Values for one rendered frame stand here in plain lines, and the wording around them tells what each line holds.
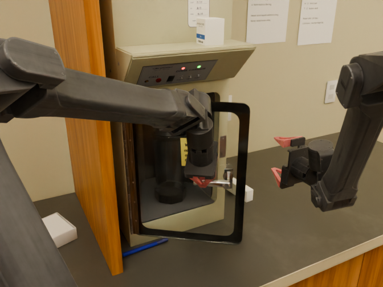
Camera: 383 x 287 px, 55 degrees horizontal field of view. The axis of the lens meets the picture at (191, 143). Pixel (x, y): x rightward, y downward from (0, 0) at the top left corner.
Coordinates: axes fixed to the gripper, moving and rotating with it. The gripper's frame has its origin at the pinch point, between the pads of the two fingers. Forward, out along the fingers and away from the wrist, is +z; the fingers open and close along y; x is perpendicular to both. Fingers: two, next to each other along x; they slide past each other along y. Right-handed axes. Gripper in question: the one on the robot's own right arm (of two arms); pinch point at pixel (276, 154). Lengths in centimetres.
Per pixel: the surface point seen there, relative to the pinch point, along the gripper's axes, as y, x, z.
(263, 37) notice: 25, -36, 55
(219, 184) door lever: 0.0, 23.7, -7.8
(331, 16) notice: 32, -73, 55
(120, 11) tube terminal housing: 39, 39, 12
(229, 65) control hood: 25.6, 13.7, 4.7
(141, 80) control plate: 23.7, 36.7, 6.4
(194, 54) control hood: 29.7, 26.1, 0.5
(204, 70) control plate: 24.8, 20.6, 5.3
